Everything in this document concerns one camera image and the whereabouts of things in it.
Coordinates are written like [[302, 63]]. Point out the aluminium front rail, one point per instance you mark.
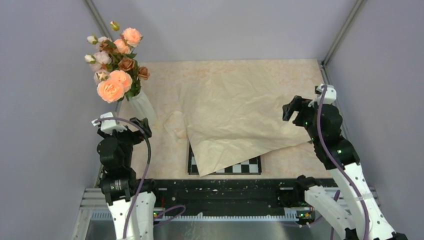
[[232, 204]]

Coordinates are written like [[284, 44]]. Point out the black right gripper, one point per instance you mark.
[[294, 105]]

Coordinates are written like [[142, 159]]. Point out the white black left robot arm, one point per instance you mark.
[[130, 200]]

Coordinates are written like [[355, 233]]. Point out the black white checkerboard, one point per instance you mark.
[[252, 166]]

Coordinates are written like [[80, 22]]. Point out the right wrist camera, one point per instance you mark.
[[325, 92]]

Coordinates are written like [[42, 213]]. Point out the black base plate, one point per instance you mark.
[[151, 185]]

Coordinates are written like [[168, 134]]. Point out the brown rose flower stem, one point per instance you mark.
[[136, 72]]

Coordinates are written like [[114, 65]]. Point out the orange kraft wrapping paper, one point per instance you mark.
[[235, 116]]

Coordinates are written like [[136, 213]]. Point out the orange rose flower stem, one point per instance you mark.
[[128, 40]]

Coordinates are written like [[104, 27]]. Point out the pink rose flower stem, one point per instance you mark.
[[114, 87]]

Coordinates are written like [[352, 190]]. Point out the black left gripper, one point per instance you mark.
[[138, 135]]

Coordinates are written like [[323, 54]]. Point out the pale white rose flower stem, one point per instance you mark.
[[96, 41]]

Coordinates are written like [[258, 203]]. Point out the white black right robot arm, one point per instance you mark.
[[363, 220]]

